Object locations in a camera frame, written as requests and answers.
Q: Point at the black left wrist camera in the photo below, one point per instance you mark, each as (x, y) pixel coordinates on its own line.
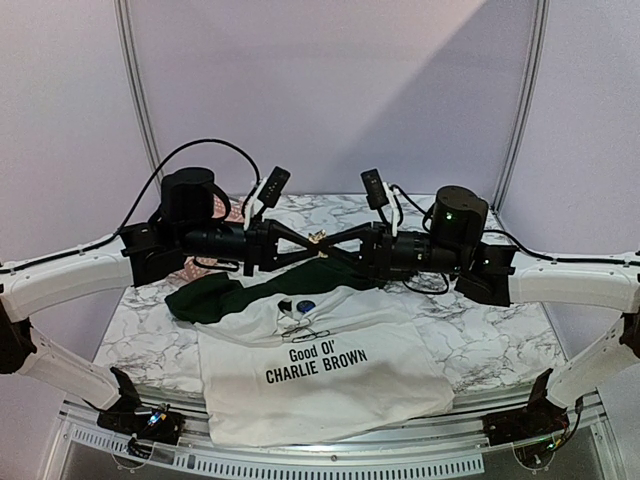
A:
(187, 198)

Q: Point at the aluminium left corner post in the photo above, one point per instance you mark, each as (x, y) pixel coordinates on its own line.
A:
(124, 21)

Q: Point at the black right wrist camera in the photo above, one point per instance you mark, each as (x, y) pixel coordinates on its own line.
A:
(458, 217)

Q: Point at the white and green t-shirt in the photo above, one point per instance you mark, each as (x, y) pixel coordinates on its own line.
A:
(274, 376)

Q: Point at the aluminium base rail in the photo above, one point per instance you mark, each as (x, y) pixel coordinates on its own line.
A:
(451, 446)

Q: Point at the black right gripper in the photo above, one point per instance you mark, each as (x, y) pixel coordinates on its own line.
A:
(382, 246)

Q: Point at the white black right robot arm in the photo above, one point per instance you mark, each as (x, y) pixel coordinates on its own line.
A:
(556, 401)

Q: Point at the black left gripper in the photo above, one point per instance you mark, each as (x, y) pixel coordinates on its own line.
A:
(262, 240)

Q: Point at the aluminium right corner post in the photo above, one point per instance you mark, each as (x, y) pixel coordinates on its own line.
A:
(525, 99)

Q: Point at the round blue picture badge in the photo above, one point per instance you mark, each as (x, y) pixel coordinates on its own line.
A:
(305, 306)

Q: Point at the aluminium corner post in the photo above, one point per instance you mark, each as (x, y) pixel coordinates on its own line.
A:
(525, 99)
(124, 21)

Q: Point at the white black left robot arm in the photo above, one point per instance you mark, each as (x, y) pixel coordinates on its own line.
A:
(55, 282)

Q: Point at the pink plastic perforated basket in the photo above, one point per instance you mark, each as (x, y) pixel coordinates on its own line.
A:
(218, 246)

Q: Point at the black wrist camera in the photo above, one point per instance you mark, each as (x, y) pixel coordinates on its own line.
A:
(187, 198)
(458, 217)

